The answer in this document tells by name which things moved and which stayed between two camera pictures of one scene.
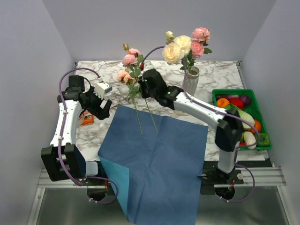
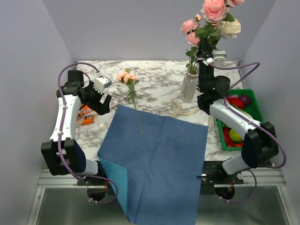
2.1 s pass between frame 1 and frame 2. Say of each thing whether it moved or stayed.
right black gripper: moved
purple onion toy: stayed
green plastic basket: stayed
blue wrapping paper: stayed
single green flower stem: moved
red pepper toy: stayed
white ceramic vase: stayed
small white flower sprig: moved
